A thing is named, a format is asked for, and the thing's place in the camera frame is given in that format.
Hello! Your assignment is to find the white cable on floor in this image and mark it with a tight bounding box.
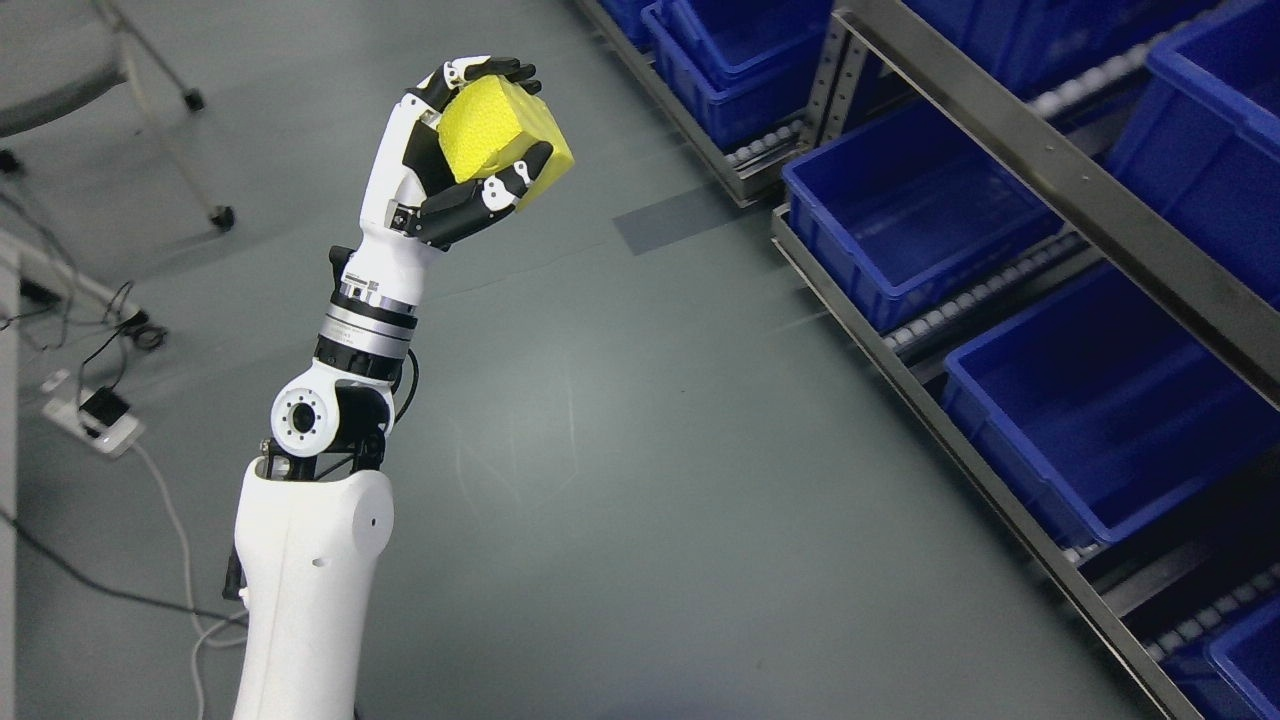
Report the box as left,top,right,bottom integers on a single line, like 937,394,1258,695
131,439,251,720

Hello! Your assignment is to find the blue plastic bin centre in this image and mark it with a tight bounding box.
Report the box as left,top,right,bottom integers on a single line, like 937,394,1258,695
782,102,1062,333

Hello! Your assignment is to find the blue bin bottom corner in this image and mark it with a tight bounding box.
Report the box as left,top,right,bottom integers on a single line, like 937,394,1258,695
1161,596,1279,719

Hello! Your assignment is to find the blue bin lower right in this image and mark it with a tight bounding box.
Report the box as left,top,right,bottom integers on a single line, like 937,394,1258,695
942,266,1277,550

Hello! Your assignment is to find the yellow foam block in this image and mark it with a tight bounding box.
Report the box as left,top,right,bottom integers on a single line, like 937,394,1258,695
436,76,575,211

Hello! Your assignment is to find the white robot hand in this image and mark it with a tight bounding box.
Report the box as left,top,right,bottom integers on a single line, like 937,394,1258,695
346,56,553,301

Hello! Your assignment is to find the black cable on floor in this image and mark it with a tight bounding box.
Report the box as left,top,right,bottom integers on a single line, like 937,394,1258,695
0,181,172,401

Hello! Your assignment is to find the blue plastic bin right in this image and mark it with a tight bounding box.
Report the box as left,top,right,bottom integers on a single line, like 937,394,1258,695
640,1,833,151

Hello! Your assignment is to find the grey rolling chair base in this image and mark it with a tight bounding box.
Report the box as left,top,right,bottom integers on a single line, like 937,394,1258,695
1,1,236,233

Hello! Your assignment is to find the blue bin upper right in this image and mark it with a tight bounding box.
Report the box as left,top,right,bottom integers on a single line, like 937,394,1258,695
1106,1,1279,305

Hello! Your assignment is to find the white power strip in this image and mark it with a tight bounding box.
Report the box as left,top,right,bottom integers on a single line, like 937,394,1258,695
40,369,146,457

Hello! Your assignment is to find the blue plastic bin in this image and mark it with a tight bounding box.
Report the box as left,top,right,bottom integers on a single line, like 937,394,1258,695
640,1,833,151
782,102,1062,333

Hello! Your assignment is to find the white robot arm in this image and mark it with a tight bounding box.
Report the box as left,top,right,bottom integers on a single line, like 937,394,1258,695
224,55,553,719

